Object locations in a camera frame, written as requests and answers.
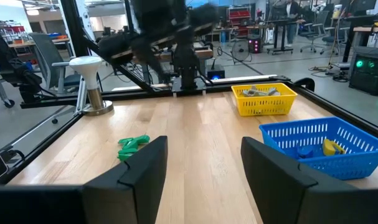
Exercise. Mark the yellow stapler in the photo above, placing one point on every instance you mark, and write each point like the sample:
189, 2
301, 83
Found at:
330, 147

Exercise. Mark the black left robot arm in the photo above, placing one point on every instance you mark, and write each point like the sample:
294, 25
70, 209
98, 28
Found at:
188, 65

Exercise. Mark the green stapler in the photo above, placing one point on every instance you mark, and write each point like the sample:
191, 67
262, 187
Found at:
128, 153
140, 139

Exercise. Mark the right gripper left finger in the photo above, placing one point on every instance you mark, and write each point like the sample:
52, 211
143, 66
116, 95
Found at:
129, 199

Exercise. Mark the black floor fan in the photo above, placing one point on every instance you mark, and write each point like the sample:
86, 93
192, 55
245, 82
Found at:
241, 51

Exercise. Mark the white plastic jug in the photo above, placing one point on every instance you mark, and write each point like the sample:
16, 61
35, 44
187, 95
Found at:
337, 11

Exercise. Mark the wooden workbench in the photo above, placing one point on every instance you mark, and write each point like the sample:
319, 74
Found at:
204, 53

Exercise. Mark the red storage shelving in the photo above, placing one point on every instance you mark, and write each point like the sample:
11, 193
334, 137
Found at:
239, 18

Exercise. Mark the black desk wooden top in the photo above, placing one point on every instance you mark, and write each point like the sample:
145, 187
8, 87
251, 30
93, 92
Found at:
347, 43

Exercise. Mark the person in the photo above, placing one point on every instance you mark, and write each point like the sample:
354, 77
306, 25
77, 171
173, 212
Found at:
291, 18

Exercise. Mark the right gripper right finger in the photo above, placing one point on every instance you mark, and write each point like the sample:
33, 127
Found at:
285, 199

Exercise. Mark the dark office chair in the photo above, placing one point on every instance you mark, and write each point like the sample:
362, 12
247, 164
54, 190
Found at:
313, 31
333, 40

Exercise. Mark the yellow plastic basket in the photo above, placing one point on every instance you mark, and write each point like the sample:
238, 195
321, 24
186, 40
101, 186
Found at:
263, 105

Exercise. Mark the black metal table frame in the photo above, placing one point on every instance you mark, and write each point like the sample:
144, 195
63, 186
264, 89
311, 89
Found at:
73, 25

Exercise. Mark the grey office chair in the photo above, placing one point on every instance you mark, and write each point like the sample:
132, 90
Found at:
44, 53

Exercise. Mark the white dome lamp brass base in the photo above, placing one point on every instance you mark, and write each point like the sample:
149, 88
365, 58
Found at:
88, 70

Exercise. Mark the black standing desk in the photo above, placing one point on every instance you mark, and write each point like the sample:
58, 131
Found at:
280, 37

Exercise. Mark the small black box blue light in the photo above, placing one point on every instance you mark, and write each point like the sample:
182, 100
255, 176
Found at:
216, 73

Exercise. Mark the wooden table with bins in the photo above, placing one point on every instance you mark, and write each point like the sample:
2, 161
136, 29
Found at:
53, 40

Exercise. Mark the grey staple remover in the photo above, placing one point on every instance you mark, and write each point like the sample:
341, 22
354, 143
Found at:
247, 92

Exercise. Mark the grey chair leg with caster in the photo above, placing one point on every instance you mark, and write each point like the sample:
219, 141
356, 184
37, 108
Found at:
0, 93

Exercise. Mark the blue stapler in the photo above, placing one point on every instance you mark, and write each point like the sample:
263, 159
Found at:
304, 152

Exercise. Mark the light blue staple remover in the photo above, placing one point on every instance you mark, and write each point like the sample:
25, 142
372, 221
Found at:
273, 91

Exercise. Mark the black computer with lights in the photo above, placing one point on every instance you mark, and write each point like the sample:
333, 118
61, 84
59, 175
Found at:
254, 45

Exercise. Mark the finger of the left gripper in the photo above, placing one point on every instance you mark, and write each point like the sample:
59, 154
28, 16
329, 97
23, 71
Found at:
159, 59
146, 59

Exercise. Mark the blue plastic basket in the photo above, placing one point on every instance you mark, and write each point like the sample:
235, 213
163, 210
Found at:
347, 168

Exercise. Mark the computer tower green fans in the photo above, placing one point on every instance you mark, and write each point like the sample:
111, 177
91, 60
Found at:
367, 74

